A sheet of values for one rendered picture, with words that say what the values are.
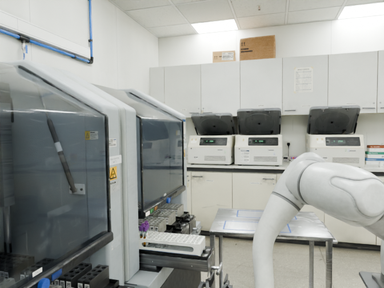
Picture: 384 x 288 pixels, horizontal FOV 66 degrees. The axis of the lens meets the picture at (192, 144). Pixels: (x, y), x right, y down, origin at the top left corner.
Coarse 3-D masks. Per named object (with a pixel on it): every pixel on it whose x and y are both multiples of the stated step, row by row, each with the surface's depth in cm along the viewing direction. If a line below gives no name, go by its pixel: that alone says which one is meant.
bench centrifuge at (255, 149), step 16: (240, 112) 366; (256, 112) 363; (272, 112) 358; (240, 128) 393; (256, 128) 388; (272, 128) 382; (240, 144) 353; (256, 144) 347; (272, 144) 343; (240, 160) 352; (256, 160) 347; (272, 160) 343
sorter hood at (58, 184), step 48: (0, 96) 69; (48, 96) 89; (0, 144) 62; (48, 144) 75; (96, 144) 95; (0, 192) 62; (48, 192) 75; (96, 192) 95; (0, 240) 62; (48, 240) 75; (96, 240) 95
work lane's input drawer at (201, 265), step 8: (208, 248) 132; (144, 256) 130; (152, 256) 129; (160, 256) 128; (168, 256) 127; (176, 256) 127; (184, 256) 126; (192, 256) 125; (200, 256) 124; (208, 256) 126; (144, 264) 130; (152, 264) 129; (160, 264) 128; (168, 264) 127; (176, 264) 126; (184, 264) 125; (192, 264) 124; (200, 264) 123; (208, 264) 123; (208, 272) 123
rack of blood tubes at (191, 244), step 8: (152, 232) 140; (160, 232) 140; (144, 240) 131; (152, 240) 130; (160, 240) 130; (168, 240) 130; (176, 240) 129; (184, 240) 130; (192, 240) 129; (200, 240) 129; (144, 248) 131; (152, 248) 130; (160, 248) 134; (168, 248) 135; (176, 248) 135; (184, 248) 135; (192, 248) 135; (200, 248) 125
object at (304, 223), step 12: (216, 216) 179; (228, 216) 179; (240, 216) 178; (252, 216) 178; (300, 216) 177; (312, 216) 177; (216, 228) 158; (228, 228) 157; (240, 228) 157; (252, 228) 157; (288, 228) 156; (300, 228) 156; (312, 228) 156; (324, 228) 155; (312, 240) 144; (324, 240) 143; (336, 240) 148; (312, 252) 185; (312, 264) 185; (312, 276) 186
